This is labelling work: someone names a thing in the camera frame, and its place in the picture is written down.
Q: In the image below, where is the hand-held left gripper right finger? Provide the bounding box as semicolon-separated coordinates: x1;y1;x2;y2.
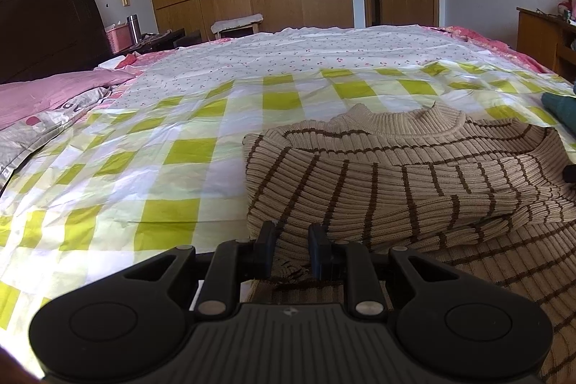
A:
307;223;456;315

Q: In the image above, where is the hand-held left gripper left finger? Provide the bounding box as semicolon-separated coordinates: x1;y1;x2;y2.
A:
121;221;277;315

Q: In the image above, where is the beige brown-striped ribbed sweater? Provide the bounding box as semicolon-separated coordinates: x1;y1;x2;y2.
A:
243;103;576;384

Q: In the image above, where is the folded teal garment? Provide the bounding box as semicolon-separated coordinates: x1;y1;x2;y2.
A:
541;91;576;138

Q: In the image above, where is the wooden desk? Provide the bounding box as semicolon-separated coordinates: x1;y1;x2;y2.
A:
516;7;576;75

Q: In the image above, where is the pink floral bed cover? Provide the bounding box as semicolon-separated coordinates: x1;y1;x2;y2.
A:
438;25;559;75

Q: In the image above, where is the green checked bedsheet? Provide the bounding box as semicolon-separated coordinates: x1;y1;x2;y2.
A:
0;24;576;362

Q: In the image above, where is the small stool with white cushion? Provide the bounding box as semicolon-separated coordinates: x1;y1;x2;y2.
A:
211;12;264;41

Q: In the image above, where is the dark nightstand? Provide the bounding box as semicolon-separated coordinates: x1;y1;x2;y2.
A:
128;28;201;54

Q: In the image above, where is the grey pillow with pink print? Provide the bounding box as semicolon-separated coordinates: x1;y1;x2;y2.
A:
0;83;114;192

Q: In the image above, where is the pink plastic basket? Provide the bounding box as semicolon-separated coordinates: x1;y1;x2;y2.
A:
105;23;136;54

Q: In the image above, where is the dark wooden headboard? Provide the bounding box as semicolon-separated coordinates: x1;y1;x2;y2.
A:
0;0;113;85

